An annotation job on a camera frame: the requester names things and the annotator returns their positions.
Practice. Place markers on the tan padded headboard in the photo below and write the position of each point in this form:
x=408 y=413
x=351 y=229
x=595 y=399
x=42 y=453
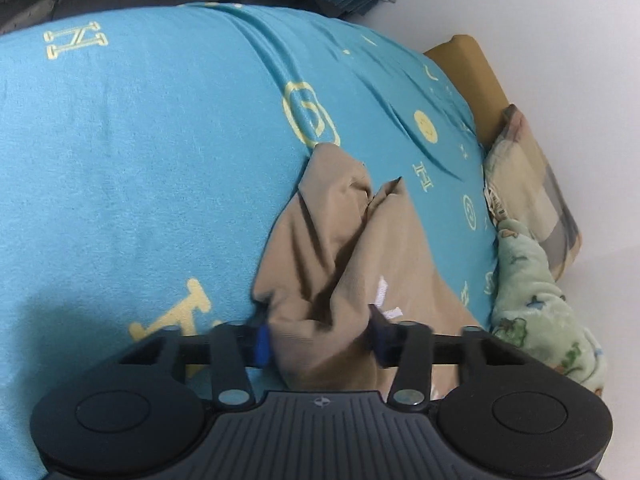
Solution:
x=470 y=75

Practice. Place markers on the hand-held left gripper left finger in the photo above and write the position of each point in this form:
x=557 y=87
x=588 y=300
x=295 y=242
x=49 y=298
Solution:
x=262 y=345

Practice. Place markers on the green fleece blanket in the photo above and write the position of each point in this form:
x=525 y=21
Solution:
x=530 y=280

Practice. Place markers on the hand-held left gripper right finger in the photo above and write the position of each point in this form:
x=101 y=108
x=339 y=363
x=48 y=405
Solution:
x=382 y=342

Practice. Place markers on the teal patterned bed sheet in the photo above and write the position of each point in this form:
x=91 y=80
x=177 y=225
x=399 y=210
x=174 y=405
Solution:
x=125 y=160

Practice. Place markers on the plaid pillow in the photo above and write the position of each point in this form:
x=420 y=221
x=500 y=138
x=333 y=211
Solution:
x=530 y=185

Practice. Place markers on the tan printed t-shirt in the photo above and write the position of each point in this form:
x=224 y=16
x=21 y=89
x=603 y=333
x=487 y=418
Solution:
x=340 y=260

